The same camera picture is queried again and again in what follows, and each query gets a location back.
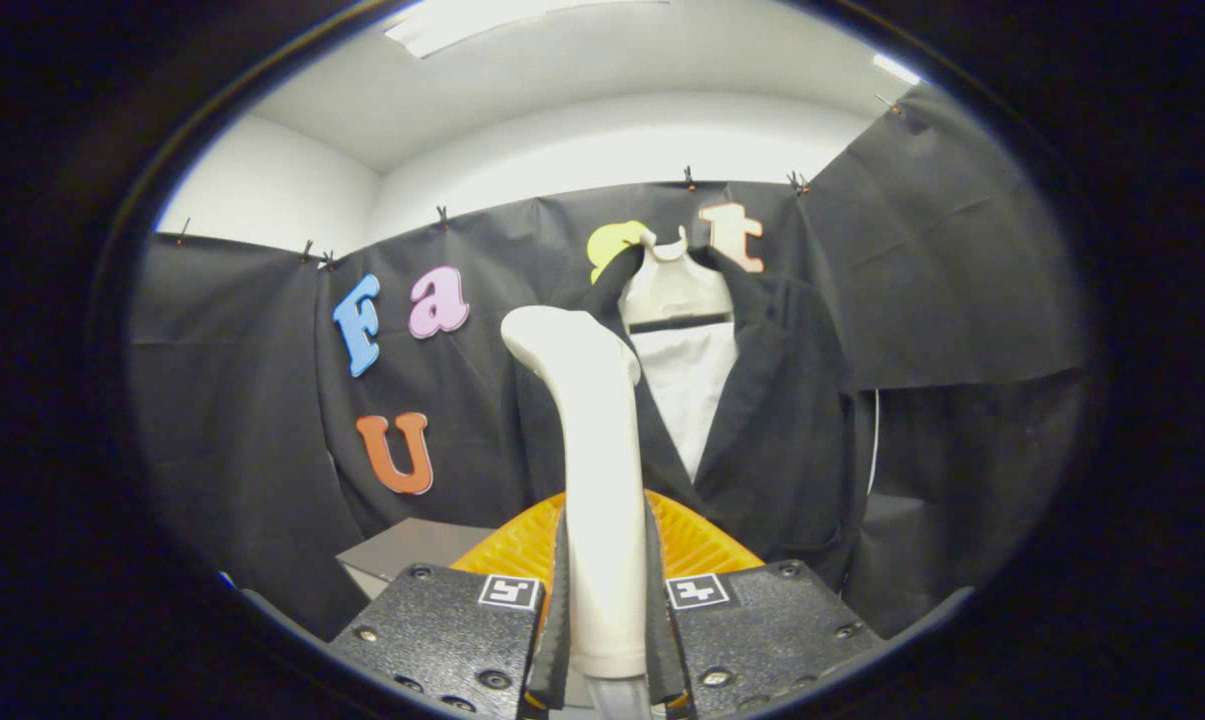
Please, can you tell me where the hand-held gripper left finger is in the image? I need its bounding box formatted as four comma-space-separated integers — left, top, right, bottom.
327, 490, 570, 720

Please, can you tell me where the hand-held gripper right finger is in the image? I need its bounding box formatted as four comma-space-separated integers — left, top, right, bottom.
645, 490, 888, 720

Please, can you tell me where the grey garment steamer base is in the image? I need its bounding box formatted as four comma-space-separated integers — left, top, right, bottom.
336, 517, 498, 601

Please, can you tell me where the black jacket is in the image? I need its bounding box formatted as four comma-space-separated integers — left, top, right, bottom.
514, 243, 868, 591

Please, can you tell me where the white garment steamer head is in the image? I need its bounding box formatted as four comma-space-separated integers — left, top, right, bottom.
500, 305, 655, 720

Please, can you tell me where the white plastic hanger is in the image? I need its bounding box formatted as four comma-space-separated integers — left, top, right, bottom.
617, 228, 736, 333

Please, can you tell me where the black backdrop cloth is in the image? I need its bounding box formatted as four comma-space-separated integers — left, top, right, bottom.
127, 85, 1093, 641

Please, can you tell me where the row of small black clips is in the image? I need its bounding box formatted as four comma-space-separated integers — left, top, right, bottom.
174, 93, 903, 271

